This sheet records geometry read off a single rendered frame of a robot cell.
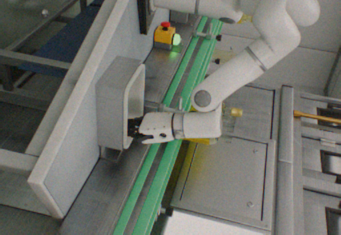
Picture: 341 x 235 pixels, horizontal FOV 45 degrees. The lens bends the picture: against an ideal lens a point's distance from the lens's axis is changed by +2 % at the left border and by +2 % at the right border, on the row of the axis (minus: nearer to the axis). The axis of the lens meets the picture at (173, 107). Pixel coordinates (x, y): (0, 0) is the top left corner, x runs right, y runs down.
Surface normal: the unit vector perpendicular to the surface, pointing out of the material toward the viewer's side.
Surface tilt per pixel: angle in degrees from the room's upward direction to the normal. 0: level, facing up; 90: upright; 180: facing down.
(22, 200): 90
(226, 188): 90
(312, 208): 90
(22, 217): 90
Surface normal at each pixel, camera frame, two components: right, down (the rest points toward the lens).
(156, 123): -0.20, -0.79
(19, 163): 0.00, -0.57
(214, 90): -0.20, 0.09
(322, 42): -0.24, 0.56
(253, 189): 0.07, -0.81
